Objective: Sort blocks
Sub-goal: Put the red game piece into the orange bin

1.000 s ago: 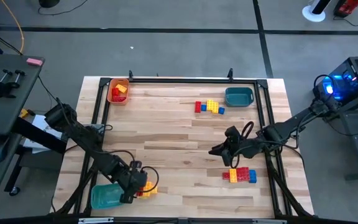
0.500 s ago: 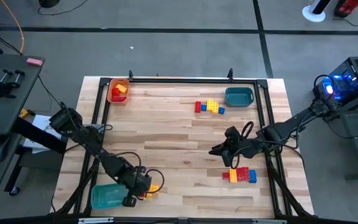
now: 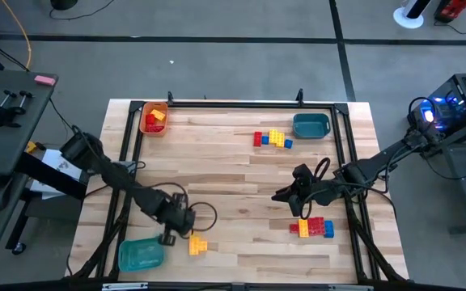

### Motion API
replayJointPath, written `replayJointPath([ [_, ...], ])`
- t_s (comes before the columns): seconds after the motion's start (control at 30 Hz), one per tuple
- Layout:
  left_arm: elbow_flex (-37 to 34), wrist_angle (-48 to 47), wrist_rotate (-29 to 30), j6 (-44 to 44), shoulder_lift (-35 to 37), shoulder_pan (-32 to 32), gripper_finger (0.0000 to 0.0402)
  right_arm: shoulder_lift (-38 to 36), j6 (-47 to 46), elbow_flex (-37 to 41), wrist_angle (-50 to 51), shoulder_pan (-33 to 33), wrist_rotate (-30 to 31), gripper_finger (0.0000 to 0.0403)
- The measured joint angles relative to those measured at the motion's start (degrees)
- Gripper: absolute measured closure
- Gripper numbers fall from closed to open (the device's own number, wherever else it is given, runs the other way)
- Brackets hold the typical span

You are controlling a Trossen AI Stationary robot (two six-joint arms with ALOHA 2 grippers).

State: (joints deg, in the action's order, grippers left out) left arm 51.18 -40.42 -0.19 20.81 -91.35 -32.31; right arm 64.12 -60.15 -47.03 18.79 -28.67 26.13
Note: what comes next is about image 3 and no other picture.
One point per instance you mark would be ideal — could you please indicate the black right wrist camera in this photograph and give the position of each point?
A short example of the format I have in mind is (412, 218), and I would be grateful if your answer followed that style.
(302, 171)

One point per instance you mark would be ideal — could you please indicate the black aluminium table frame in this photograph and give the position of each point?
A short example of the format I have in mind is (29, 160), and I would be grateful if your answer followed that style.
(237, 104)

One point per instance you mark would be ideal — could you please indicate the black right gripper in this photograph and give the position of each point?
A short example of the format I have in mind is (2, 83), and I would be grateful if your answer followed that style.
(322, 192)

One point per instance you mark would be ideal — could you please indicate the red device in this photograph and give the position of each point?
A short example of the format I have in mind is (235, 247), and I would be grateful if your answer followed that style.
(451, 8)

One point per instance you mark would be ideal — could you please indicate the white round fan base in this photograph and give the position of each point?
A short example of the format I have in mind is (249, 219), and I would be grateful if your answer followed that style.
(403, 18)

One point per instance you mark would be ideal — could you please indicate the small red building block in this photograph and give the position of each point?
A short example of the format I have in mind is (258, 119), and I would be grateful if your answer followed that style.
(294, 228)

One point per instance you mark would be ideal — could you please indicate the large red building block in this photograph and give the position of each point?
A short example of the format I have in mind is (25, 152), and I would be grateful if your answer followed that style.
(316, 226)

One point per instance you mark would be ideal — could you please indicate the dark teal plastic bin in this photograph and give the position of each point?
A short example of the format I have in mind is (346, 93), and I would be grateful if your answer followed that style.
(312, 126)

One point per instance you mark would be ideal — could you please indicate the white paper sheet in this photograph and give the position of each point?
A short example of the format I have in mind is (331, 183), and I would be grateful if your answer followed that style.
(57, 163)

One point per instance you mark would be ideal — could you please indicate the orange plastic bin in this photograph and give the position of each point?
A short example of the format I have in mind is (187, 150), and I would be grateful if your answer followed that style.
(144, 121)

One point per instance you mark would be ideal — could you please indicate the small yellow object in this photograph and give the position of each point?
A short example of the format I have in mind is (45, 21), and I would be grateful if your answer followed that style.
(30, 147)

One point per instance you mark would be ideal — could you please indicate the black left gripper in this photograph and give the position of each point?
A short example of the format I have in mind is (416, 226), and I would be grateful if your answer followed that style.
(178, 220)

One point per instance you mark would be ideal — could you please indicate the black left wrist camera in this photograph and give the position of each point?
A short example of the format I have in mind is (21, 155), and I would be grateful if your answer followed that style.
(179, 199)

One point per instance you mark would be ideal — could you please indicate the pink eraser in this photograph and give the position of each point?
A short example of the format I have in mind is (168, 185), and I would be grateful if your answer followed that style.
(45, 80)

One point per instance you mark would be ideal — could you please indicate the black desk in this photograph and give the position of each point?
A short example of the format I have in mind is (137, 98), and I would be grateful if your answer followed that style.
(2, 149)

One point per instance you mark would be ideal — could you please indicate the black round base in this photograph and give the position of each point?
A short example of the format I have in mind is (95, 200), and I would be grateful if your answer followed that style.
(63, 3)

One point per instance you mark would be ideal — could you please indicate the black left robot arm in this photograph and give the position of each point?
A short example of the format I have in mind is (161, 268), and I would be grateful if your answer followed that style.
(119, 178)

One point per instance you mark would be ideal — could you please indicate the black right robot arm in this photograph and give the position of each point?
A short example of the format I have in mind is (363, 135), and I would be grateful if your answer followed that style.
(378, 161)

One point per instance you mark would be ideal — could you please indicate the black metal stand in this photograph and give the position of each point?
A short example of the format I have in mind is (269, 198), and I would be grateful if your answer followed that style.
(463, 169)

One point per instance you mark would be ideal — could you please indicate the light teal plastic bin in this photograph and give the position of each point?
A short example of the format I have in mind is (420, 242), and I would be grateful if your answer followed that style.
(141, 254)

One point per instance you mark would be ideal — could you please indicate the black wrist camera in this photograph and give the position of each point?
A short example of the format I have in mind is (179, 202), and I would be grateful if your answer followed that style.
(302, 171)
(179, 199)

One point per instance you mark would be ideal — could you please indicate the small blue building block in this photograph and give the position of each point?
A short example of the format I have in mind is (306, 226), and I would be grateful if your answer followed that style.
(265, 140)
(288, 143)

